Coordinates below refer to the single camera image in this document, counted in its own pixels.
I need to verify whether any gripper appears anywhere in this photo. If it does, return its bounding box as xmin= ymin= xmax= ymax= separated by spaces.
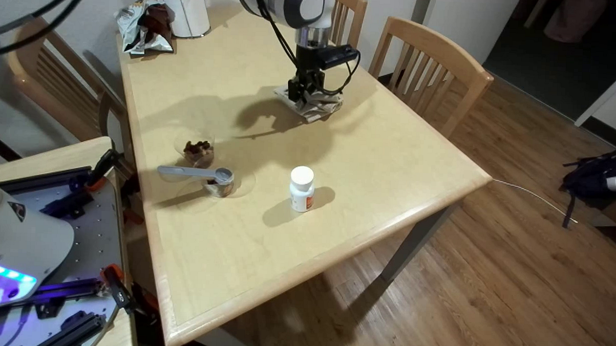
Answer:
xmin=287 ymin=45 xmax=327 ymax=104

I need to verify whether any white bottle lid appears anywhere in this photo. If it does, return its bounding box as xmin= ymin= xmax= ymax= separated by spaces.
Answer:
xmin=290 ymin=166 xmax=315 ymax=192

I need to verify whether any clear cup with snacks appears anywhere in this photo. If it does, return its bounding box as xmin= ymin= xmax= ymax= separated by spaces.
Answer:
xmin=173 ymin=129 xmax=217 ymax=169

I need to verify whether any white paper towel roll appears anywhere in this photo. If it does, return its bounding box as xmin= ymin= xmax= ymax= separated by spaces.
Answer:
xmin=156 ymin=0 xmax=213 ymax=39

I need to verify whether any wooden chair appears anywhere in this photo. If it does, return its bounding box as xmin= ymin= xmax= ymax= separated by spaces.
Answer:
xmin=3 ymin=15 xmax=141 ymax=163
xmin=366 ymin=15 xmax=497 ymax=142
xmin=329 ymin=0 xmax=369 ymax=51

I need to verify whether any white pill bottle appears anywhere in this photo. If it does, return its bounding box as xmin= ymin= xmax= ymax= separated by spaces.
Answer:
xmin=288 ymin=166 xmax=316 ymax=213

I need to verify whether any clear plastic container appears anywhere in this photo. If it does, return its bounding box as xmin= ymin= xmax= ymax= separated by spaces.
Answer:
xmin=176 ymin=163 xmax=258 ymax=216

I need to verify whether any grey measuring scoop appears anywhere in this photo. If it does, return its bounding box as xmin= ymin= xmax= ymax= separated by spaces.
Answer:
xmin=156 ymin=164 xmax=236 ymax=199

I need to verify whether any snack bag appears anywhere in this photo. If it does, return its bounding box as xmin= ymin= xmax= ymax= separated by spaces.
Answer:
xmin=113 ymin=0 xmax=177 ymax=57

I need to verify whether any black and orange clamp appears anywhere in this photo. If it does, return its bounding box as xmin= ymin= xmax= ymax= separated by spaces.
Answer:
xmin=84 ymin=147 xmax=123 ymax=193
xmin=98 ymin=263 xmax=142 ymax=317

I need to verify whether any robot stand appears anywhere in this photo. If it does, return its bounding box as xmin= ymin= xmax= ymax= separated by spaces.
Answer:
xmin=0 ymin=132 xmax=147 ymax=346

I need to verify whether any dark blue backpack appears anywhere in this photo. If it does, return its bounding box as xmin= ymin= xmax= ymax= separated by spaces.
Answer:
xmin=558 ymin=143 xmax=616 ymax=231

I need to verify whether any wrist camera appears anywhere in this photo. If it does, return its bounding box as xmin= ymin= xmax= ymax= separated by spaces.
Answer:
xmin=317 ymin=43 xmax=360 ymax=71

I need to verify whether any white cable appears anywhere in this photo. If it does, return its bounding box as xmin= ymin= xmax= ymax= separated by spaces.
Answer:
xmin=490 ymin=179 xmax=580 ymax=224

